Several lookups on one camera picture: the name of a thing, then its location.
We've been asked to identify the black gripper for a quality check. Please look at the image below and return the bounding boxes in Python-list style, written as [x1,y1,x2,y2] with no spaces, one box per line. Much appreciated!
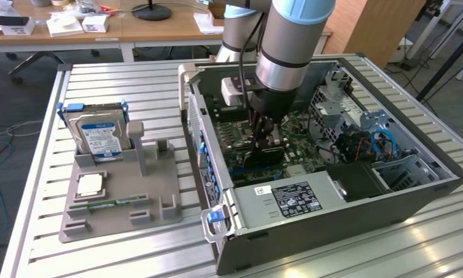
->
[249,86,297,125]

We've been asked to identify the CPU socket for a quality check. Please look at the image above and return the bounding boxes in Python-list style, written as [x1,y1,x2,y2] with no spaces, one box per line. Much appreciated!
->
[234,120,255,140]

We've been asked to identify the green motherboard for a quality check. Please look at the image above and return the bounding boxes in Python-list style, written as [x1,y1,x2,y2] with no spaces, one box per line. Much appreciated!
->
[212,101,329,186]

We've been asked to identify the silver metal drive cage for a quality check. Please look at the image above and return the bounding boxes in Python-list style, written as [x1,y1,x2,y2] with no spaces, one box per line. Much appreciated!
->
[307,61,371,137]

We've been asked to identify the white paper stack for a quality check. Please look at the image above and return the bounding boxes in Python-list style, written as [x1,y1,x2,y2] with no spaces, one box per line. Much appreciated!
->
[194,13,225,35]

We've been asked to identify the brown cardboard box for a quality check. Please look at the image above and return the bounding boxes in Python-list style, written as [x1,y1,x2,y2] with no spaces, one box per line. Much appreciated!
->
[206,0,229,19]

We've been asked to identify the grey power supply unit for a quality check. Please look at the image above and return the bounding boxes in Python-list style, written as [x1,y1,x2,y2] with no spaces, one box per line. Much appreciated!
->
[230,170,351,230]

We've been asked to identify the wooden cabinet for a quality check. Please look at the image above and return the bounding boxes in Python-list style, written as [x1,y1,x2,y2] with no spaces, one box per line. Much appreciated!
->
[323,0,429,69]

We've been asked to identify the wooden desk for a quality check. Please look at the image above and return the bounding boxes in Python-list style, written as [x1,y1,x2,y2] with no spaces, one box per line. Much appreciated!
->
[0,0,227,63]

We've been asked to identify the grey metal disk bay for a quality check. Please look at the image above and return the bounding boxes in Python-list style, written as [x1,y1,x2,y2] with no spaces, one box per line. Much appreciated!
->
[371,154,445,194]

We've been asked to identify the black lamp base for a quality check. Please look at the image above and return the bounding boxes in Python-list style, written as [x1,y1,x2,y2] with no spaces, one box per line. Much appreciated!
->
[130,0,174,21]

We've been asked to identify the grey plastic parts rack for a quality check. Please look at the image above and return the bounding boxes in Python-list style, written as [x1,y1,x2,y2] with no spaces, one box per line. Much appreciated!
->
[57,120,185,244]

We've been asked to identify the hard disk with blue carrier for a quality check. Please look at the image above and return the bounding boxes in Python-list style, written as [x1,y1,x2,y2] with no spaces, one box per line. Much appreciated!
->
[56,100,136,162]

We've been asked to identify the black tripod leg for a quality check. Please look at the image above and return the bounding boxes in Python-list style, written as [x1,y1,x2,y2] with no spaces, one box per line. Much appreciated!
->
[414,31,463,102]

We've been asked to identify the open grey PC case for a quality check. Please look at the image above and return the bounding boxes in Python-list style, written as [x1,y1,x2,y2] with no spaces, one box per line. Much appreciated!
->
[177,56,463,276]

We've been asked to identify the small white box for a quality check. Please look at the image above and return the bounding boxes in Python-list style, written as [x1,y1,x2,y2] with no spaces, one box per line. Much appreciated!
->
[80,14,110,34]

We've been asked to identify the silver CPU chip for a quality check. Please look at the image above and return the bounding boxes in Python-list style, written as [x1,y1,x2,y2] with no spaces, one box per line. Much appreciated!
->
[76,174,104,195]

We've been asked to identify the white box with round disc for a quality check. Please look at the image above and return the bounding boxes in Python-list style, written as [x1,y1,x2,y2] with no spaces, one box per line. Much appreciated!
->
[45,14,85,38]

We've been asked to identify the white box with black top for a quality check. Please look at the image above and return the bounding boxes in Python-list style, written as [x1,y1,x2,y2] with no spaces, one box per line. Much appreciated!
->
[0,16,36,36]

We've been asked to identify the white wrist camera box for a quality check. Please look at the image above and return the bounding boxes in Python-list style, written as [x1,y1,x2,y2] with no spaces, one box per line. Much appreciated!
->
[220,76,255,107]

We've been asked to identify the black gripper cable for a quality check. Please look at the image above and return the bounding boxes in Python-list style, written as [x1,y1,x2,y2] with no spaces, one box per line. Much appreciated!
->
[238,11,263,116]

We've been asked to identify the black disk power wire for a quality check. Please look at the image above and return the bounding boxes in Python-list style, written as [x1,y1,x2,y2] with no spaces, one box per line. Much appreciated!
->
[333,131,373,163]

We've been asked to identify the blue SATA wire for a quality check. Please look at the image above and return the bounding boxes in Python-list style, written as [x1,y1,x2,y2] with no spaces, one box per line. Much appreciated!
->
[370,129,402,163]

